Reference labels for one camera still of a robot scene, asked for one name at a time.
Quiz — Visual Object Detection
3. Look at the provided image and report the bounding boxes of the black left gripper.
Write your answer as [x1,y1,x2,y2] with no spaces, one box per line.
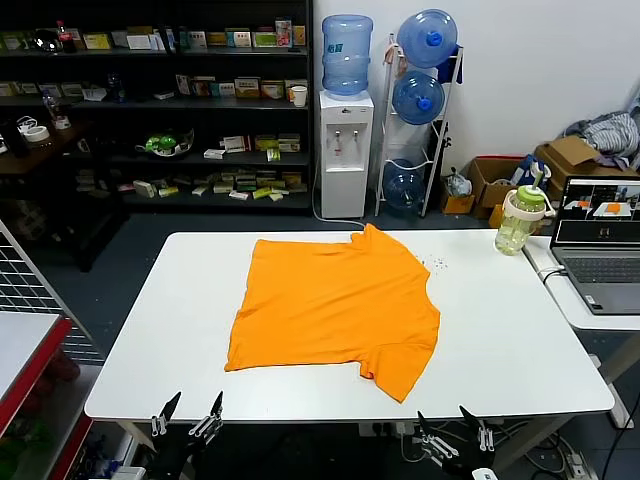
[144,391,225,480]

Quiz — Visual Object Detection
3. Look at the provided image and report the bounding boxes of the black floor cable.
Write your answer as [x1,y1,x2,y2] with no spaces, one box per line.
[602,394,640,480]

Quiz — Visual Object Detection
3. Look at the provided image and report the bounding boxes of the black shelving unit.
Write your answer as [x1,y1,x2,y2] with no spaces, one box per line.
[0,0,315,217]

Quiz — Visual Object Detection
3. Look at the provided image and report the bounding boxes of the open brown cardboard box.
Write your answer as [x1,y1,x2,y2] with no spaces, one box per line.
[468,155,526,220]

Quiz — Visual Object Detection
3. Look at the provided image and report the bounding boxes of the orange t-shirt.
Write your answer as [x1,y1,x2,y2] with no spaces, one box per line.
[223,223,442,404]

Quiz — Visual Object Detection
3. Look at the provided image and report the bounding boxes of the white work table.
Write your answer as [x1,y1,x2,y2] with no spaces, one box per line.
[83,228,616,469]

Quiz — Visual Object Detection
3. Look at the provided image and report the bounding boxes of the grey clothes pile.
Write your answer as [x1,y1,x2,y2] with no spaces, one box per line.
[563,107,640,171]

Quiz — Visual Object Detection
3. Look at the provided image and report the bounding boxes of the clear plastic water bottle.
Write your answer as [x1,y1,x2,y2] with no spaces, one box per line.
[41,88,60,124]

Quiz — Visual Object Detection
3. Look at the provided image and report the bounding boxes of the small yellow cardboard box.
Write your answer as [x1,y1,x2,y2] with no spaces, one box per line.
[440,192,476,215]

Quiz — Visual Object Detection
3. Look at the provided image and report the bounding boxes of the white floor power strip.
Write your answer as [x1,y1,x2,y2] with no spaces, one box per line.
[562,444,586,476]

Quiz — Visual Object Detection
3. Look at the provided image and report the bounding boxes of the black metal stand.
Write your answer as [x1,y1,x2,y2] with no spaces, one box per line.
[439,119,454,166]

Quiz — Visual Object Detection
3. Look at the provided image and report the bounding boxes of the white socket strip under table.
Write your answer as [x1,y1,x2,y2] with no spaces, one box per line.
[369,422,414,437]

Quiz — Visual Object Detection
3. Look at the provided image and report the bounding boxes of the white metal jug rack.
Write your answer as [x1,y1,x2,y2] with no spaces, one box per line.
[374,32,465,219]

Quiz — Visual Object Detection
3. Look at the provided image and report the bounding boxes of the green lid drink bottle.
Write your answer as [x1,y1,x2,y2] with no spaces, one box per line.
[494,167,557,258]

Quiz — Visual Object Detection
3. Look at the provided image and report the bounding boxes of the shiny black round object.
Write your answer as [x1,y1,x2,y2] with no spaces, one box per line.
[29,28,64,54]

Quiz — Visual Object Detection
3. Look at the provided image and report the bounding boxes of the glass bowl with green items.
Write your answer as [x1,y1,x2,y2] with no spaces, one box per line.
[134,127,196,160]

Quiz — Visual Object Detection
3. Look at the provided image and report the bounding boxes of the dark wooden table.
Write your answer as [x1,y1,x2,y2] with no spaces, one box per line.
[0,119,131,274]

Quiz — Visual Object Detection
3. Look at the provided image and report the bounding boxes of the white dispenser power cable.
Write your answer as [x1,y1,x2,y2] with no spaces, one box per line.
[312,164,369,231]

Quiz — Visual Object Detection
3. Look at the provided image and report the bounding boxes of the blue white package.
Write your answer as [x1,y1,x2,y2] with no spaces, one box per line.
[509,153,554,187]

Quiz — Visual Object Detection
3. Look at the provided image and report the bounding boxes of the tied clear plastic bag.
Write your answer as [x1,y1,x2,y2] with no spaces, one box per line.
[446,167,474,199]

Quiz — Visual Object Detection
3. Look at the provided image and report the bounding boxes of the white side desk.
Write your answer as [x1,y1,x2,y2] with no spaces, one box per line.
[522,234,640,431]

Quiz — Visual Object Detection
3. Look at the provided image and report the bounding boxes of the large blue water jug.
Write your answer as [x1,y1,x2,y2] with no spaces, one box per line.
[391,69,446,126]
[383,158,429,211]
[396,8,460,70]
[320,13,375,98]

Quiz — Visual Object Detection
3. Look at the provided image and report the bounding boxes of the white water dispenser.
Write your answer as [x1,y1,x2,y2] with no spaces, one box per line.
[318,89,375,219]

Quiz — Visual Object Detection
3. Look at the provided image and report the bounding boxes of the large brown cardboard box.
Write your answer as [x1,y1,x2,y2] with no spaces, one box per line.
[534,135,640,201]

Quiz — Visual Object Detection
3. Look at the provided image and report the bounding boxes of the grey open laptop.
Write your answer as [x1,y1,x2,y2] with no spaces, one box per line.
[549,174,640,316]

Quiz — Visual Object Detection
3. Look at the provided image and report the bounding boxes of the white tape roll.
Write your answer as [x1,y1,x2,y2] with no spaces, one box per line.
[19,124,50,145]

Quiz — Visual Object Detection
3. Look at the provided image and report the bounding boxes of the red cap cola bottle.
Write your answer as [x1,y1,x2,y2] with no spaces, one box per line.
[54,19,77,54]

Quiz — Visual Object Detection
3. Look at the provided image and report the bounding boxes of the pink printed carton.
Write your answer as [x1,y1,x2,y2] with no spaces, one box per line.
[274,18,294,49]

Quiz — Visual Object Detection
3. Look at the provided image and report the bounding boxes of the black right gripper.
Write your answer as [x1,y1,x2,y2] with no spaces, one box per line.
[417,404,499,480]

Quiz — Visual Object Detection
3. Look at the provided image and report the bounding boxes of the white wire grid panel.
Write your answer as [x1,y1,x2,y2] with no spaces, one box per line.
[0,217,106,366]

